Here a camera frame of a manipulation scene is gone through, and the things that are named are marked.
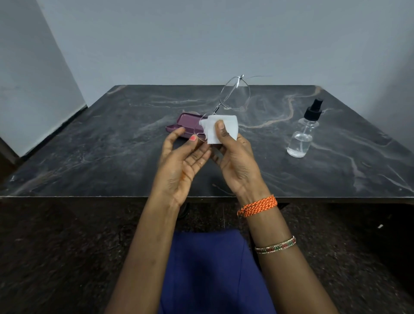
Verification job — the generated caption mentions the white cleaning cloth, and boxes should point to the white cleaning cloth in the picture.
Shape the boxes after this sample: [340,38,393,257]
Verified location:
[199,115,239,145]

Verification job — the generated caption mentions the person's left forearm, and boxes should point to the person's left forearm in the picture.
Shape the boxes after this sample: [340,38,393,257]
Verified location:
[104,193,182,314]

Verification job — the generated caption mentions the clear spray bottle black cap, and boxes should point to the clear spray bottle black cap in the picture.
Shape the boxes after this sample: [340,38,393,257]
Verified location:
[287,98,324,159]

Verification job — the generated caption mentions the orange thread wristband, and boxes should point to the orange thread wristband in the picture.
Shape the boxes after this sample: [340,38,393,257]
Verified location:
[237,194,278,218]

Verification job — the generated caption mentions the person's right forearm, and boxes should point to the person's right forearm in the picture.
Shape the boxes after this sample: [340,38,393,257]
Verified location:
[240,195,339,314]

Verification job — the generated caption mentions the purple eyeglasses case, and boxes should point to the purple eyeglasses case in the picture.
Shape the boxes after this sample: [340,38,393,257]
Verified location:
[165,112,208,140]

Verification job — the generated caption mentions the person's right hand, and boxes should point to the person's right hand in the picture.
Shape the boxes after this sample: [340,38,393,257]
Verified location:
[210,120,271,206]

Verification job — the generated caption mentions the blue garment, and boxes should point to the blue garment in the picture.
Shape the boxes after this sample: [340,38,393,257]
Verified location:
[158,229,277,314]

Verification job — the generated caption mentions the thin metal frame eyeglasses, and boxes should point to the thin metal frame eyeglasses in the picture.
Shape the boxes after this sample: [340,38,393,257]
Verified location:
[196,74,273,143]

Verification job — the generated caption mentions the person's left hand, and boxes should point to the person's left hand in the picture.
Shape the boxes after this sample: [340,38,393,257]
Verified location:
[151,127,213,208]

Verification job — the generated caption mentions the beaded gold bangle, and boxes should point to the beaded gold bangle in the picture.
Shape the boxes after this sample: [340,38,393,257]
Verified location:
[254,235,297,255]

